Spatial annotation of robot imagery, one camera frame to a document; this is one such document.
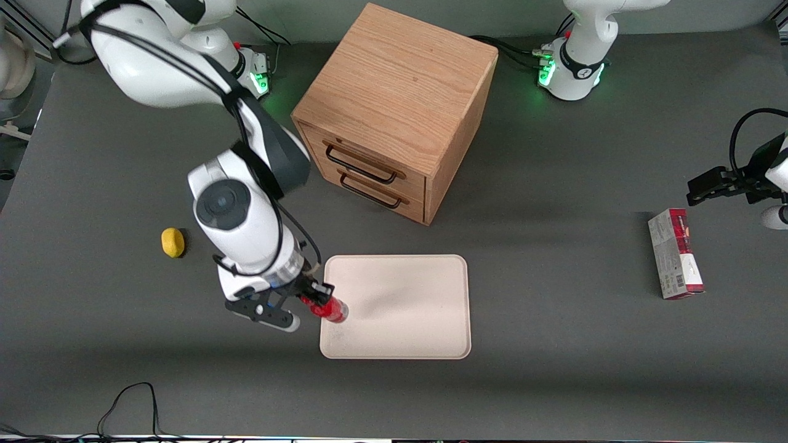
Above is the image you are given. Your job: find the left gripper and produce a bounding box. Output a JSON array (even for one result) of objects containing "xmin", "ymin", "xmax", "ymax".
[{"xmin": 686, "ymin": 151, "xmax": 778, "ymax": 207}]

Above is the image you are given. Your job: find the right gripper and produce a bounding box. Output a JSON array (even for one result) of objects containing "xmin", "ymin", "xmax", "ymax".
[{"xmin": 266, "ymin": 271, "xmax": 336, "ymax": 313}]

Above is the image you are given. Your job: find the red soda can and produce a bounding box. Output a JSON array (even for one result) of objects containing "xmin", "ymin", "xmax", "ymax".
[{"xmin": 301, "ymin": 294, "xmax": 350, "ymax": 324}]

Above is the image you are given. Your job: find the beige rectangular tray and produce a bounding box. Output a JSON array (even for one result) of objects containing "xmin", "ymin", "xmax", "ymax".
[{"xmin": 320, "ymin": 254, "xmax": 472, "ymax": 360}]

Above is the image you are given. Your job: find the red and white carton box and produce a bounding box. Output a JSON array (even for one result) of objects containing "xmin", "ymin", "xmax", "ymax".
[{"xmin": 647, "ymin": 208, "xmax": 706, "ymax": 300}]

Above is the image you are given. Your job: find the yellow lemon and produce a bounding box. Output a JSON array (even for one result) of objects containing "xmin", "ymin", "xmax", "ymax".
[{"xmin": 161, "ymin": 228, "xmax": 185, "ymax": 258}]

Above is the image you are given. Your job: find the wooden drawer cabinet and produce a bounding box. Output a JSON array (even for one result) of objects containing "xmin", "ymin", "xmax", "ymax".
[{"xmin": 291, "ymin": 2, "xmax": 499, "ymax": 226}]

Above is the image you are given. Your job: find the beige rounded stand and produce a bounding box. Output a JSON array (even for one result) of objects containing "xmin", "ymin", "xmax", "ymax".
[{"xmin": 0, "ymin": 15, "xmax": 36, "ymax": 100}]

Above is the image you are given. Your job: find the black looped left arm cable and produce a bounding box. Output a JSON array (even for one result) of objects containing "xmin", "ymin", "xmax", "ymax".
[{"xmin": 729, "ymin": 108, "xmax": 788, "ymax": 180}]

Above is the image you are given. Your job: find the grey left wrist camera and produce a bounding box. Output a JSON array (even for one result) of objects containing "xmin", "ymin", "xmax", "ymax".
[{"xmin": 760, "ymin": 205, "xmax": 788, "ymax": 231}]

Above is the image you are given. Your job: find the black lower drawer handle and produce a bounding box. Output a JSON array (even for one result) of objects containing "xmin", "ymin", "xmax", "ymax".
[{"xmin": 339, "ymin": 173, "xmax": 403, "ymax": 209}]

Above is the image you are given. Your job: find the black drawer handle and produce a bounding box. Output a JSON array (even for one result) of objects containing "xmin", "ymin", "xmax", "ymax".
[
  {"xmin": 324, "ymin": 144, "xmax": 398, "ymax": 185},
  {"xmin": 339, "ymin": 173, "xmax": 403, "ymax": 209}
]

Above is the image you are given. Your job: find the black upper drawer handle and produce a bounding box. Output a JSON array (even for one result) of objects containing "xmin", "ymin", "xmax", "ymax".
[{"xmin": 324, "ymin": 144, "xmax": 398, "ymax": 185}]

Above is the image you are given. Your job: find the black cable on table edge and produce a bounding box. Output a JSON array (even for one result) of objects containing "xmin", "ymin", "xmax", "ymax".
[{"xmin": 0, "ymin": 381, "xmax": 185, "ymax": 443}]

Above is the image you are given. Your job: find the black left base cable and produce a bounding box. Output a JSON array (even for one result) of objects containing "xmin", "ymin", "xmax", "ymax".
[{"xmin": 469, "ymin": 34, "xmax": 555, "ymax": 70}]

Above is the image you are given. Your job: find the black base cable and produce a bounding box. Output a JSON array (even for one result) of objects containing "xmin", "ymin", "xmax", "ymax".
[
  {"xmin": 469, "ymin": 34, "xmax": 555, "ymax": 70},
  {"xmin": 236, "ymin": 6, "xmax": 291, "ymax": 71}
]

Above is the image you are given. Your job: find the black right base cable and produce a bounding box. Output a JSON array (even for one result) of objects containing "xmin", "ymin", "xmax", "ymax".
[{"xmin": 236, "ymin": 6, "xmax": 291, "ymax": 71}]

